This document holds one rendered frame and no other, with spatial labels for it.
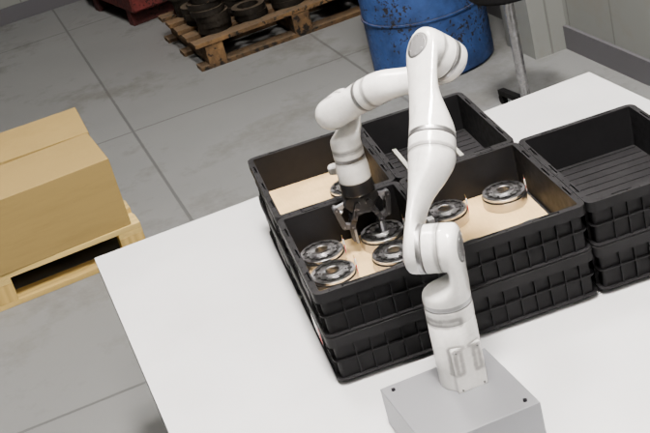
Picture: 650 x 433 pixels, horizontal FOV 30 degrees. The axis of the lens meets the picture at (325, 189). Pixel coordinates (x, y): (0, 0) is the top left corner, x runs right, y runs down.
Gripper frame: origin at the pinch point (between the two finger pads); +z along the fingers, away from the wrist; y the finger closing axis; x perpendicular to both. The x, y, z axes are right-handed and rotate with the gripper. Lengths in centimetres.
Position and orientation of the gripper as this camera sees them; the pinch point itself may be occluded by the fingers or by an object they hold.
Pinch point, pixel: (369, 232)
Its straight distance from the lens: 277.7
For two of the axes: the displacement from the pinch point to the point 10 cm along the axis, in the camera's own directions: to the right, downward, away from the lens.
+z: 2.4, 8.8, 4.2
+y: 9.4, -3.1, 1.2
